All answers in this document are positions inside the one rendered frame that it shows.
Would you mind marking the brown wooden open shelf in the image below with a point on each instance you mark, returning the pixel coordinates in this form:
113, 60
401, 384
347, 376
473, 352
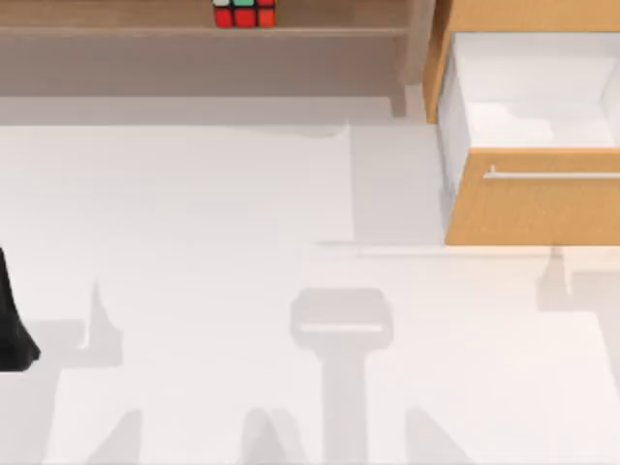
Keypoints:
203, 53

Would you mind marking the pale wooden drawer front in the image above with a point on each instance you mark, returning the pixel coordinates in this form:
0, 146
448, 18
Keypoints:
533, 213

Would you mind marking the colourful puzzle cube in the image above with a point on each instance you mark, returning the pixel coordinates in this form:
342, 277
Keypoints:
244, 14

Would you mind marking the white pulled-out drawer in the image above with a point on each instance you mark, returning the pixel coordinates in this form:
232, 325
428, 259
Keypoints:
523, 97

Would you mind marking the light wooden cupboard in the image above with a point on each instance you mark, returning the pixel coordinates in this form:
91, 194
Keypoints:
508, 14

